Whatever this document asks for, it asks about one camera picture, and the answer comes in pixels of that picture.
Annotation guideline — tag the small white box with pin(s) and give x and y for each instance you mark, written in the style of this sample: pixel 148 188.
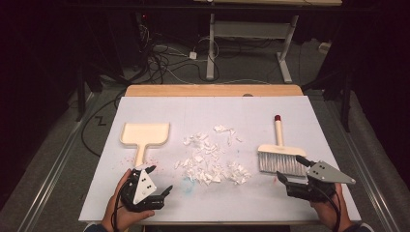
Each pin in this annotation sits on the small white box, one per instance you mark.
pixel 324 47

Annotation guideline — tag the wooden table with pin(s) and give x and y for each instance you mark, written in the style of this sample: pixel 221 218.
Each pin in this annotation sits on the wooden table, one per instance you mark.
pixel 209 90

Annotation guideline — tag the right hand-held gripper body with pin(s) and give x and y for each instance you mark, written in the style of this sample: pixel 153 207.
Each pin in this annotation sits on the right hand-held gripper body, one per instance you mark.
pixel 325 174

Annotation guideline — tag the white metal desk frame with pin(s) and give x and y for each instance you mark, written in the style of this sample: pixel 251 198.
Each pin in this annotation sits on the white metal desk frame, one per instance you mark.
pixel 251 29

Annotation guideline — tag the cream plastic dustpan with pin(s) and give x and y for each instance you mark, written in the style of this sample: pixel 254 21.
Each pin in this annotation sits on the cream plastic dustpan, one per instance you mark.
pixel 145 133

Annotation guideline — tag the cream hand brush grey bristles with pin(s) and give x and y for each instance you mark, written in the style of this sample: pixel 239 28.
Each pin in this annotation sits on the cream hand brush grey bristles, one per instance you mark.
pixel 281 154

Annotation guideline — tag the metal floor rail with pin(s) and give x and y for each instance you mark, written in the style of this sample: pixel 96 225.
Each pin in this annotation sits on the metal floor rail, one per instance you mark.
pixel 54 167
pixel 364 167

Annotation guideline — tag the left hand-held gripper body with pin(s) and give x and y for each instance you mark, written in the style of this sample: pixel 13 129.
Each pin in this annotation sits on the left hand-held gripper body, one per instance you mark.
pixel 143 188

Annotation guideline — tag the person's right hand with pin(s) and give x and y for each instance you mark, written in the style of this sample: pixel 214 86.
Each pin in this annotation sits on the person's right hand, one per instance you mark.
pixel 328 214

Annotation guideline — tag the pile of white paper scraps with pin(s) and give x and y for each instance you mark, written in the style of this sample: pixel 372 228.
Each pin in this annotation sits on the pile of white paper scraps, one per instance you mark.
pixel 206 161

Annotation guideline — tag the black metal stand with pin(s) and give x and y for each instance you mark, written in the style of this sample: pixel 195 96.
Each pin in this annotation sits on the black metal stand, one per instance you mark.
pixel 82 93
pixel 345 103

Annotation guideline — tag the white power adapter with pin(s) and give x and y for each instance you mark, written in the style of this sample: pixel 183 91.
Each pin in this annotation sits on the white power adapter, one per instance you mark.
pixel 192 55

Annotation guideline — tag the person's left hand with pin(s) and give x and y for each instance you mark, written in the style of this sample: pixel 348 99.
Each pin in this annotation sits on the person's left hand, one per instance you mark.
pixel 124 214

